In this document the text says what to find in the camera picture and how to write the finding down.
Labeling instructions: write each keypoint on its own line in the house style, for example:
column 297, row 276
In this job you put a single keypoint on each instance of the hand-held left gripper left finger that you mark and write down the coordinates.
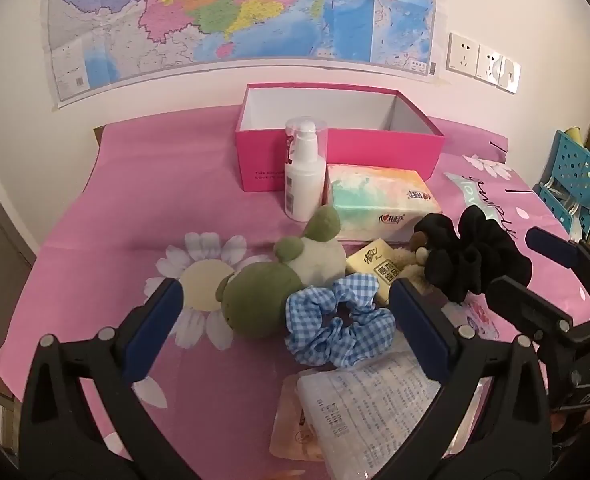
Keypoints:
column 160, row 320

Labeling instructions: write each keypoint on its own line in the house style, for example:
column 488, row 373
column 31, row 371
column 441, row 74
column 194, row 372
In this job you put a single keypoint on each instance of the pink face mask sachet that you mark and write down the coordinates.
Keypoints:
column 287, row 435

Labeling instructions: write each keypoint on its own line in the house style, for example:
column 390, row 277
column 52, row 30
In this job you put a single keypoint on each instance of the white pump lotion bottle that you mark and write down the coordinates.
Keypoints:
column 302, row 185

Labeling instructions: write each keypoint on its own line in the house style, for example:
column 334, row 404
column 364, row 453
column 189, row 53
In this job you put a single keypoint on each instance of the blue gingham scrunchie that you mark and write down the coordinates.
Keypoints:
column 315, row 310

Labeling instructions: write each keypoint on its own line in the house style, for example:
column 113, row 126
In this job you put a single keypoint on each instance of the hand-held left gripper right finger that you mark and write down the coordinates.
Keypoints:
column 415, row 320

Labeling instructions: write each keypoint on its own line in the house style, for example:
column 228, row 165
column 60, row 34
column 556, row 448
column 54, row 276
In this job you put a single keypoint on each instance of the black scrunchie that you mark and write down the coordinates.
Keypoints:
column 475, row 260

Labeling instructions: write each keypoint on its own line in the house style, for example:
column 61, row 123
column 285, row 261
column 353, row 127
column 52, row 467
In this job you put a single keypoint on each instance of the yellow pocket tissue packet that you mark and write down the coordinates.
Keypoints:
column 370, row 262

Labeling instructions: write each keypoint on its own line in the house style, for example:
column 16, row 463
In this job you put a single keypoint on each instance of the white plastic wipes packet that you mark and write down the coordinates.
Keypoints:
column 355, row 410

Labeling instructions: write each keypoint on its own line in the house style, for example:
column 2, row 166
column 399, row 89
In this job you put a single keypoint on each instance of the pale yellow item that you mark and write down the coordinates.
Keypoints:
column 572, row 136

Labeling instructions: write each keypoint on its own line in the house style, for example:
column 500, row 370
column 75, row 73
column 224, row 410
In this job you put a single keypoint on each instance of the green frog plush toy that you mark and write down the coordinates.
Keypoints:
column 255, row 300

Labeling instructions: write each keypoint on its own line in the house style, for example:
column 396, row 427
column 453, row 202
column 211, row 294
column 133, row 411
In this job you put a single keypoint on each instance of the beige teddy bear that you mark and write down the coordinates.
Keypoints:
column 405, row 260

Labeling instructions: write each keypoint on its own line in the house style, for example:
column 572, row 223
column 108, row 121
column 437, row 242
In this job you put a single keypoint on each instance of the blue perforated plastic basket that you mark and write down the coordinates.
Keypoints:
column 575, row 165

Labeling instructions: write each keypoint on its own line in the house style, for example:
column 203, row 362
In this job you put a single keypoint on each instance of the pastel soft tissue pack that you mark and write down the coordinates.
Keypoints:
column 375, row 195

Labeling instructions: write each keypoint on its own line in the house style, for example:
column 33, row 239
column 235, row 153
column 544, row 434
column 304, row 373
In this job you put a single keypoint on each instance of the pink cardboard box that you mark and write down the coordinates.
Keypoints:
column 365, row 155

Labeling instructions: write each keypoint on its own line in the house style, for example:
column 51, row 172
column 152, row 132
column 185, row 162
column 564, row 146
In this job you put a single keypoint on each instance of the colourful wall map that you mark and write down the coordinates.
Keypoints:
column 200, row 10

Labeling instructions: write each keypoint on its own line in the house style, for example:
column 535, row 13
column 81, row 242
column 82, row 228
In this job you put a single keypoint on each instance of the pink floral tablecloth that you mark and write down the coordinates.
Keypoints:
column 100, row 210

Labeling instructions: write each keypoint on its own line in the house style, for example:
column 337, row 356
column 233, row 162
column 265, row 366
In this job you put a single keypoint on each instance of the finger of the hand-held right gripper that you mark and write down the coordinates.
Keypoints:
column 525, row 305
column 550, row 250

